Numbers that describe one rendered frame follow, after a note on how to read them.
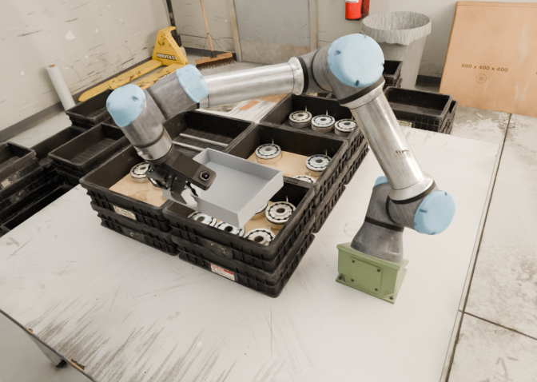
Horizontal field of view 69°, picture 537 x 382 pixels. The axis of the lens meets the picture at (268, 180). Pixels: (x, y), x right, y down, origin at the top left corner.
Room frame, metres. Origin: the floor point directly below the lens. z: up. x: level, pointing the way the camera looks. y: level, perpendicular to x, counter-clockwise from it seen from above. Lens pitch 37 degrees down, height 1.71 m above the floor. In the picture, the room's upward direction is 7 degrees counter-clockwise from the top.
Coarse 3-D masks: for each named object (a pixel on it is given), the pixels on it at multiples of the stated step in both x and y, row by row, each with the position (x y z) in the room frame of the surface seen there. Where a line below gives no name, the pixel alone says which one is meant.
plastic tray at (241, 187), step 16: (208, 160) 1.01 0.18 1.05; (224, 160) 0.98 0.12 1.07; (240, 160) 0.94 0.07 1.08; (224, 176) 0.93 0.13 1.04; (240, 176) 0.92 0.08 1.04; (256, 176) 0.91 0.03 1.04; (272, 176) 0.87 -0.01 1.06; (208, 192) 0.86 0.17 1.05; (224, 192) 0.85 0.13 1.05; (240, 192) 0.84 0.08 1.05; (256, 192) 0.83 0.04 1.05; (272, 192) 0.81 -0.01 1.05; (192, 208) 0.80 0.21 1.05; (208, 208) 0.76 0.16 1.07; (224, 208) 0.72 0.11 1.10; (240, 208) 0.77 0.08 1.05; (256, 208) 0.75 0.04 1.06; (240, 224) 0.70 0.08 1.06
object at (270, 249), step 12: (288, 180) 1.02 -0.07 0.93; (312, 192) 0.95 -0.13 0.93; (168, 204) 0.97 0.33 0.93; (300, 204) 0.90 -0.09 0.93; (168, 216) 0.92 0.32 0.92; (180, 216) 0.91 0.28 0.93; (204, 228) 0.84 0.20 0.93; (216, 228) 0.83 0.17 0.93; (288, 228) 0.81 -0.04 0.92; (228, 240) 0.80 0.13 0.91; (240, 240) 0.77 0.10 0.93; (276, 240) 0.76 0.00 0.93; (264, 252) 0.73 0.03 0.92
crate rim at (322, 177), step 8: (272, 128) 1.38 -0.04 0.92; (280, 128) 1.37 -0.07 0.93; (312, 136) 1.28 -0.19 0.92; (320, 136) 1.27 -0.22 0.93; (328, 136) 1.26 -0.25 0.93; (344, 144) 1.20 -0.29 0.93; (336, 152) 1.15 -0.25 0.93; (336, 160) 1.11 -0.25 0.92; (328, 168) 1.06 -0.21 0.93; (320, 176) 1.02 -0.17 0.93; (312, 184) 0.98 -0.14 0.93; (320, 184) 1.00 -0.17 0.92
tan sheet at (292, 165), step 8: (280, 160) 1.29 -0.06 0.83; (288, 160) 1.28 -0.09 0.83; (296, 160) 1.27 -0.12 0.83; (304, 160) 1.27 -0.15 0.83; (280, 168) 1.23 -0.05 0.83; (288, 168) 1.23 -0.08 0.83; (296, 168) 1.22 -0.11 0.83; (304, 168) 1.21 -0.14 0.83; (288, 176) 1.18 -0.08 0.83; (312, 176) 1.16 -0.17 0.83
